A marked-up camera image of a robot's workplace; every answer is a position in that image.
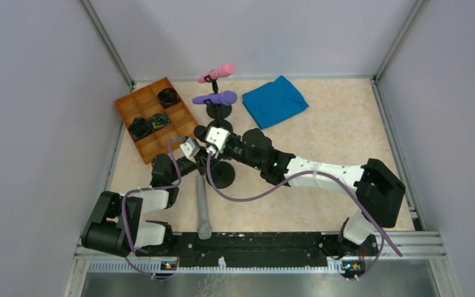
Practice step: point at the black mic stand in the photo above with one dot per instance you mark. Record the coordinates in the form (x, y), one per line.
(216, 111)
(223, 123)
(223, 174)

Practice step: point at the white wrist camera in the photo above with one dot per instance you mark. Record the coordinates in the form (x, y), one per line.
(216, 139)
(190, 148)

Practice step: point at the purple microphone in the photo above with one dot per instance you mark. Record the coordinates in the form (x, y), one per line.
(224, 98)

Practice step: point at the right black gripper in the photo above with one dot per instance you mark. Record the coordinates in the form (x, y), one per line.
(234, 148)

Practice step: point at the silver microphone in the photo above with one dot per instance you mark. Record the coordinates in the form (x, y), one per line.
(204, 227)

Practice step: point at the orange compartment tray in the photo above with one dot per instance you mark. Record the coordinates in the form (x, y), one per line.
(144, 103)

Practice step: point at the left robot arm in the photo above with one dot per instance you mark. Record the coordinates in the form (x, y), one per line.
(115, 226)

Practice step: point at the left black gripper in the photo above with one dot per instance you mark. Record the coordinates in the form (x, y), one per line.
(198, 163)

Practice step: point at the black bundle in tray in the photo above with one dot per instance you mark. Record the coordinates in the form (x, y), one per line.
(139, 129)

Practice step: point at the black item in tray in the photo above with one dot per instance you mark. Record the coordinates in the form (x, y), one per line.
(168, 97)

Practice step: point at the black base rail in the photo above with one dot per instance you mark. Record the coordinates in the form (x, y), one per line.
(259, 249)

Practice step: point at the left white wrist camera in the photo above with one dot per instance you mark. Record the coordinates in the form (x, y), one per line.
(190, 148)

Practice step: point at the yellow-green bundle in tray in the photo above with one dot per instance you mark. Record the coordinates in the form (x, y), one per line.
(159, 121)

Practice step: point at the blue folded cloth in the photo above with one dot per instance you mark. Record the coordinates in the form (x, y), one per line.
(274, 102)

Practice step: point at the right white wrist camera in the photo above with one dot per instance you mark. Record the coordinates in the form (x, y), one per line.
(216, 139)

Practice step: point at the pink microphone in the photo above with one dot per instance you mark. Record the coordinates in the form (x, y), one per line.
(225, 70)

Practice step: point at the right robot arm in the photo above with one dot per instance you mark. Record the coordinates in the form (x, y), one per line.
(373, 187)

